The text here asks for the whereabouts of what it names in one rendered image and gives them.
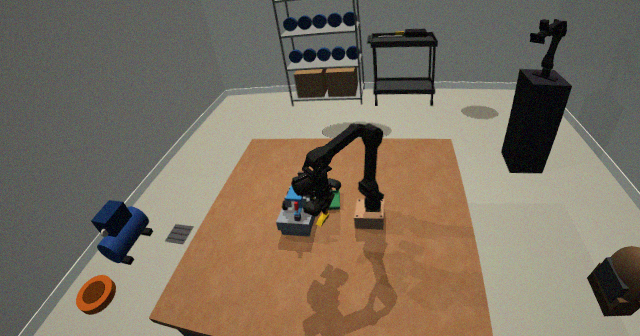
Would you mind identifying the green tray floor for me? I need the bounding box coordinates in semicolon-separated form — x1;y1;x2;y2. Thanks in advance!
330;193;339;207

